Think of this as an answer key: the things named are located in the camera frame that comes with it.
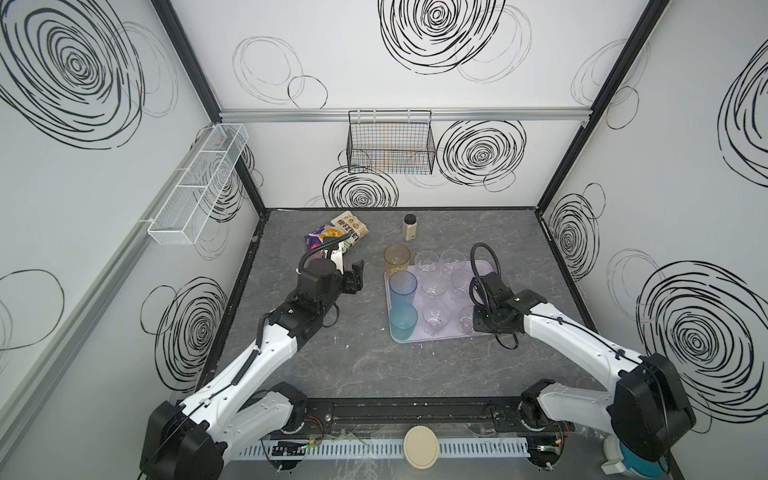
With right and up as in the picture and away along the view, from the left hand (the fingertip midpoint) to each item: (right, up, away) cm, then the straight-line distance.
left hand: (354, 260), depth 78 cm
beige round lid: (+16, -40, -13) cm, 45 cm away
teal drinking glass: (+14, -19, +10) cm, 26 cm away
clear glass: (+22, -2, +21) cm, 31 cm away
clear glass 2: (+30, -2, +22) cm, 37 cm away
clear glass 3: (+23, -9, +14) cm, 28 cm away
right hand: (+34, -19, +6) cm, 39 cm away
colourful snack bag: (-8, +10, +34) cm, 36 cm away
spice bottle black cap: (+17, +9, +28) cm, 34 cm away
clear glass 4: (+23, -17, +8) cm, 30 cm away
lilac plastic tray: (+27, -14, +16) cm, 35 cm away
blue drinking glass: (+13, -9, +11) cm, 20 cm away
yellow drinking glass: (+12, -1, +22) cm, 25 cm away
